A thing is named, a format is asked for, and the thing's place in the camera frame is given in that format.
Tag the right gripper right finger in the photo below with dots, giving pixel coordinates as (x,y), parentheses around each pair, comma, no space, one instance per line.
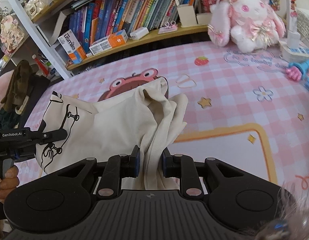
(183,167)

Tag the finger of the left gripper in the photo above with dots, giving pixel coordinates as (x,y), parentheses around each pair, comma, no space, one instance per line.
(43,138)

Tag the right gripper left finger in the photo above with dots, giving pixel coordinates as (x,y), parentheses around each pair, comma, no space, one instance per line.
(118,167)

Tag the cream t-shirt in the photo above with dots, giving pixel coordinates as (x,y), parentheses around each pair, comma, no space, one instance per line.
(142,117)

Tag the person's left hand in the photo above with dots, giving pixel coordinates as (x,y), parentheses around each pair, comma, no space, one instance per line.
(9,183)

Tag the olive green bag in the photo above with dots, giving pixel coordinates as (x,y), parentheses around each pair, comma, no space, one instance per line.
(20,87)

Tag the pink checkered desk mat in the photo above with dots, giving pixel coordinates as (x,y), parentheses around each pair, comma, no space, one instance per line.
(242,110)

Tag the usmile white orange box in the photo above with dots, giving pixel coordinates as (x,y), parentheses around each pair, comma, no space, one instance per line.
(72,47)

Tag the wooden white bookshelf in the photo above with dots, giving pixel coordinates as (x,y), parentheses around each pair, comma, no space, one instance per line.
(53,21)

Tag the white orange toothpaste box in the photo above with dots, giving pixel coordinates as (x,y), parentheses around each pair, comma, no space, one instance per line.
(109,42)

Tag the white power adapter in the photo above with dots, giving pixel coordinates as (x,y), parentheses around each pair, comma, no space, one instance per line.
(139,33)

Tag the white pearl handbag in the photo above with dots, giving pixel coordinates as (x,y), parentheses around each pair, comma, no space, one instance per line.
(34,7)

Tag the blue pink hand toy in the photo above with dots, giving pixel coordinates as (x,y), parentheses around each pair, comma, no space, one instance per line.
(297,71)

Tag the beige pen holder organizer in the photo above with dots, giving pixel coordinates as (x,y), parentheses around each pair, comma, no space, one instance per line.
(188,17)

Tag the row of leaning books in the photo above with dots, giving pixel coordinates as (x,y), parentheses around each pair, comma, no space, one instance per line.
(95,19)

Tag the pink white plush bunny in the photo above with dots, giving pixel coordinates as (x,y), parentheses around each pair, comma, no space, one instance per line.
(250,24)

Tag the white power strip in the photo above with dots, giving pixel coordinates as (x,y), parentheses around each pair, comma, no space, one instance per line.
(299,55)

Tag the white charger plug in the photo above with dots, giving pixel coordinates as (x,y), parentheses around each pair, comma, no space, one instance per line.
(293,39)

